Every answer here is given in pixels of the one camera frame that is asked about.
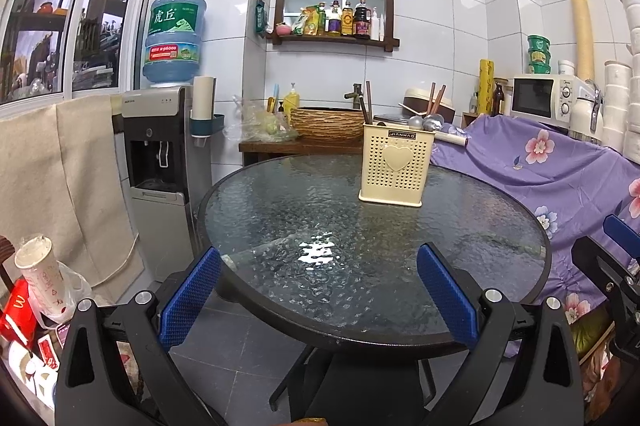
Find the wooden counter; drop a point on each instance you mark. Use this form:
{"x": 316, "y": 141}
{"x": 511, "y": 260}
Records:
{"x": 295, "y": 150}

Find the wooden chair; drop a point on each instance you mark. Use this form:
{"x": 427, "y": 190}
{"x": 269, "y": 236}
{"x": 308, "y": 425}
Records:
{"x": 5, "y": 256}

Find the teal wall holder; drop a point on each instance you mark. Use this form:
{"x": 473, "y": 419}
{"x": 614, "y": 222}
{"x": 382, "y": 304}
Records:
{"x": 210, "y": 128}

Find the blue and yellow brush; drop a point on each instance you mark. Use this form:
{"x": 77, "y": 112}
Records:
{"x": 273, "y": 100}

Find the beige cloth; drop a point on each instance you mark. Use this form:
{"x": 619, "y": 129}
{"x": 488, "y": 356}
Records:
{"x": 55, "y": 186}

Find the white thermos jug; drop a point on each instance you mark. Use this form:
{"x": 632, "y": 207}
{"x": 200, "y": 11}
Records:
{"x": 582, "y": 115}

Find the clear plastic bag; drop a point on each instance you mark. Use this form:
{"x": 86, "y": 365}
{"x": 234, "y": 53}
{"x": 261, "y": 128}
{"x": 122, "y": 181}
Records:
{"x": 257, "y": 125}

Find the used paper cup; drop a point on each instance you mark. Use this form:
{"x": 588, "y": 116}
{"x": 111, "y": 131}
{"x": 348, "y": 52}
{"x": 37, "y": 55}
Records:
{"x": 40, "y": 276}

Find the purple floral cloth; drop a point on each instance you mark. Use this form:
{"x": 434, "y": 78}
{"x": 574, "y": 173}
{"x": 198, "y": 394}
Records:
{"x": 525, "y": 186}

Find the green hanging packet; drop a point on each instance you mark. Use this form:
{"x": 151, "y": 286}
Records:
{"x": 261, "y": 16}

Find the white plastic bag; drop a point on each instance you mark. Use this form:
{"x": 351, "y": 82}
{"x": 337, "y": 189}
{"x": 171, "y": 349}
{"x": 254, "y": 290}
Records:
{"x": 77, "y": 291}

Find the dark soy sauce bottle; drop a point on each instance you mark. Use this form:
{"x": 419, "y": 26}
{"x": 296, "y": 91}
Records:
{"x": 362, "y": 21}

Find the grey water dispenser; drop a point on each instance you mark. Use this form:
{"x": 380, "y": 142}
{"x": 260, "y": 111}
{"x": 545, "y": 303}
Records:
{"x": 152, "y": 135}

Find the white lint roller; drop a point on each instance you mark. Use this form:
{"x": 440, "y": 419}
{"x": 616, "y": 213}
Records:
{"x": 452, "y": 138}

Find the sliding window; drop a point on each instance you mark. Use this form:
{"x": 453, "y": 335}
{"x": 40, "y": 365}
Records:
{"x": 75, "y": 20}

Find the stacks of white paper cups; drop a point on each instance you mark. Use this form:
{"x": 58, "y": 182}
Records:
{"x": 620, "y": 105}

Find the blue water jug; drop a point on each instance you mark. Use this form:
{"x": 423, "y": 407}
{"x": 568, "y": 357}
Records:
{"x": 172, "y": 40}

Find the white cup tube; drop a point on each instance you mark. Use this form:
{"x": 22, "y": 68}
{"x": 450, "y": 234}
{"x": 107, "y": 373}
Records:
{"x": 203, "y": 100}

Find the small white cup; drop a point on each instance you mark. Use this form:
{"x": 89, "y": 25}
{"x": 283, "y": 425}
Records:
{"x": 566, "y": 67}

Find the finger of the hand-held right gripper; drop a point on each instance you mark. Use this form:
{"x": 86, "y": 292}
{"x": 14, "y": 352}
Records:
{"x": 622, "y": 233}
{"x": 597, "y": 261}

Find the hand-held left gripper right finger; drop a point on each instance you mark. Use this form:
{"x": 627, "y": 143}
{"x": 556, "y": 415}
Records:
{"x": 447, "y": 296}

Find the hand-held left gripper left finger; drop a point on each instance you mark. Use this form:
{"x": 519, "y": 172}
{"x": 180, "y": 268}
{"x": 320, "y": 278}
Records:
{"x": 192, "y": 296}

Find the yellow soap pump bottle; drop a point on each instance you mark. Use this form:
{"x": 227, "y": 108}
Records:
{"x": 291, "y": 103}

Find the green noodle cup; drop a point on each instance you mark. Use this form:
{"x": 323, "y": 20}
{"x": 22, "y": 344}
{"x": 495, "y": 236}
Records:
{"x": 539, "y": 43}
{"x": 540, "y": 63}

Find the brown glass bottle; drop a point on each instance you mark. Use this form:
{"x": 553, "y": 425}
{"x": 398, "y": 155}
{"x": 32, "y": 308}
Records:
{"x": 499, "y": 101}

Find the red paper bag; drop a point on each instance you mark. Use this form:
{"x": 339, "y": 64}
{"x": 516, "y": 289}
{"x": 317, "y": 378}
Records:
{"x": 17, "y": 311}

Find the round glass table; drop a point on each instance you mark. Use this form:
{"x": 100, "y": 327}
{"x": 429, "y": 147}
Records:
{"x": 280, "y": 216}

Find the tall beige cup sleeve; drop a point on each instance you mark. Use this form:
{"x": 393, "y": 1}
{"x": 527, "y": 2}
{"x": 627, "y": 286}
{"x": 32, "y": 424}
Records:
{"x": 582, "y": 35}

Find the yellow label bottle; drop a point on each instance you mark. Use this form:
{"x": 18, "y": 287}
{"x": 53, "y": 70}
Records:
{"x": 347, "y": 21}

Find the cream plastic utensil holder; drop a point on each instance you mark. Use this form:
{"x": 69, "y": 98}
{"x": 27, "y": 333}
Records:
{"x": 395, "y": 181}

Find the woven pattern basin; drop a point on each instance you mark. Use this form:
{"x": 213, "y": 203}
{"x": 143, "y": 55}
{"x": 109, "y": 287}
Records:
{"x": 327, "y": 124}

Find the yellow roll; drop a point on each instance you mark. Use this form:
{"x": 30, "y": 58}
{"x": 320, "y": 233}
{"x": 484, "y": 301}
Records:
{"x": 485, "y": 88}

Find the white squeeze bottle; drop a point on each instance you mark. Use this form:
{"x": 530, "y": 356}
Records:
{"x": 378, "y": 25}

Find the bronze faucet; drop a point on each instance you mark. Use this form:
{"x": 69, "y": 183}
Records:
{"x": 356, "y": 94}

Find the white microwave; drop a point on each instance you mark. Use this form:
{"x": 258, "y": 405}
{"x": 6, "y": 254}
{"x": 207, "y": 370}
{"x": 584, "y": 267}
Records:
{"x": 535, "y": 98}

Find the purple label bottle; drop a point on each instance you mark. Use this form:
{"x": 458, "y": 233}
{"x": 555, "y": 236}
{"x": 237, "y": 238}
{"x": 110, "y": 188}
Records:
{"x": 334, "y": 20}

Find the brown and white rice cooker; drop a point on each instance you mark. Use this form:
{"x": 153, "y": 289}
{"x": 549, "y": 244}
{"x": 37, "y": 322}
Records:
{"x": 417, "y": 103}

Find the pink bowl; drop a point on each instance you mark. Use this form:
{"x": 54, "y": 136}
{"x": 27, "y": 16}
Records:
{"x": 284, "y": 29}

